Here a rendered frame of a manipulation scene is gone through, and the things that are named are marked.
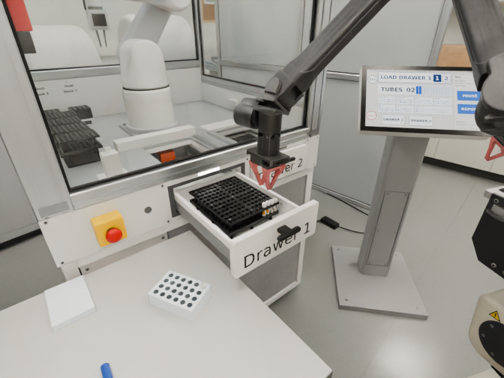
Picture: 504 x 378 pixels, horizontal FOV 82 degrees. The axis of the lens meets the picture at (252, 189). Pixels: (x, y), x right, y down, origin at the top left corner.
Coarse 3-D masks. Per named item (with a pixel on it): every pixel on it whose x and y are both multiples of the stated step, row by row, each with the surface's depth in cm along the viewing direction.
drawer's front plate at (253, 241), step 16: (304, 208) 77; (272, 224) 71; (288, 224) 75; (304, 224) 80; (240, 240) 66; (256, 240) 69; (272, 240) 73; (288, 240) 78; (240, 256) 68; (256, 256) 72; (272, 256) 76; (240, 272) 70
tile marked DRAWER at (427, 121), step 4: (412, 116) 123; (416, 116) 123; (420, 116) 123; (424, 116) 122; (428, 116) 122; (432, 116) 122; (412, 120) 123; (416, 120) 122; (420, 120) 122; (424, 120) 122; (428, 120) 122; (432, 120) 122; (412, 124) 122; (416, 124) 122; (420, 124) 122; (424, 124) 122; (428, 124) 121; (432, 124) 121
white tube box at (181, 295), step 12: (168, 276) 74; (180, 276) 73; (156, 288) 70; (168, 288) 71; (180, 288) 70; (192, 288) 70; (156, 300) 68; (168, 300) 67; (180, 300) 67; (192, 300) 68; (204, 300) 69; (180, 312) 66; (192, 312) 65
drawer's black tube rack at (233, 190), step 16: (192, 192) 91; (208, 192) 91; (224, 192) 90; (240, 192) 97; (256, 192) 90; (208, 208) 83; (224, 208) 82; (240, 208) 83; (224, 224) 81; (240, 224) 80
